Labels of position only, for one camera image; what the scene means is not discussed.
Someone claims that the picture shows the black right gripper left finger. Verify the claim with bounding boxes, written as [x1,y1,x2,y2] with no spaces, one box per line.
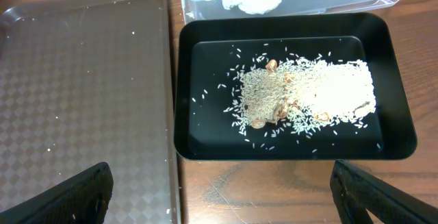
[1,162,114,224]

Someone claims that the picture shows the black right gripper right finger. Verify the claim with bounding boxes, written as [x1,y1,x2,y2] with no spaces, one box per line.
[330,160,437,223]

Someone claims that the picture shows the rice and shell scraps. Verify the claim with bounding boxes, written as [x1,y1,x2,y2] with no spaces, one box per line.
[188,40,383,160]

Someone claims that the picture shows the black waste tray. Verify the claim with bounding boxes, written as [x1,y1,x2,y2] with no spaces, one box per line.
[174,13,417,160]

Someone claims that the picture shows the brown serving tray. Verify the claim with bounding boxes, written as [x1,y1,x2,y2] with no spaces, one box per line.
[1,0,181,223]

